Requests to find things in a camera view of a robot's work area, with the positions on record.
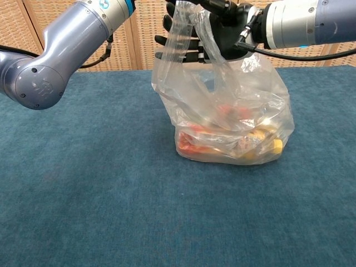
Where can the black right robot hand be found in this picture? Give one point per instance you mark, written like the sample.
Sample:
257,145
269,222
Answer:
231,36

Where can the clear plastic shopping bag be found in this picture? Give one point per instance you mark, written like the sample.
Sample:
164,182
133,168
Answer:
222,111

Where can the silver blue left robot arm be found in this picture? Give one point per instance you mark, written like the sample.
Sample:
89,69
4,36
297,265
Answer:
55,55

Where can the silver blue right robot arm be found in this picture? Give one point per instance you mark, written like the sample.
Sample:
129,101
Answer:
306,22

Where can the black and red box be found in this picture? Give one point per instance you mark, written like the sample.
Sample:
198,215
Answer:
233,111

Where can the woven rattan folding screen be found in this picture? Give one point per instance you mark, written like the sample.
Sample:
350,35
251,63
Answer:
133,41

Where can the red orange snack package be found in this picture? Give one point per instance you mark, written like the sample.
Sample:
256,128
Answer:
185,143

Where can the bottle with yellow cap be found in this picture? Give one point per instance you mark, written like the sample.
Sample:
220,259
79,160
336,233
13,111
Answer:
277,146

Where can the blue table cloth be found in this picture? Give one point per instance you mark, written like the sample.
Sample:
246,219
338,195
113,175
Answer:
83,167

